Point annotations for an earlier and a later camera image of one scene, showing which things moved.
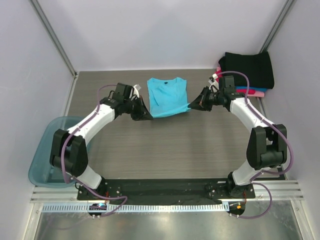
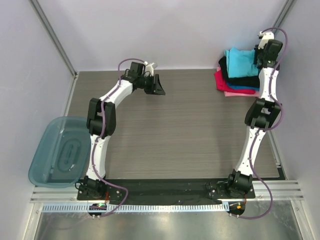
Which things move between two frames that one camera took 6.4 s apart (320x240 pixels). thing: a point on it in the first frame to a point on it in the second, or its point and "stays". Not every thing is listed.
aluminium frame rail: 265,191 stays
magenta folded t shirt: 219,74 stays
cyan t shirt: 167,96 to 240,63
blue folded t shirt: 252,88 stays
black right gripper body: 204,98 to 260,58
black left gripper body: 134,107 to 149,87
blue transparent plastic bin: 41,172 stays
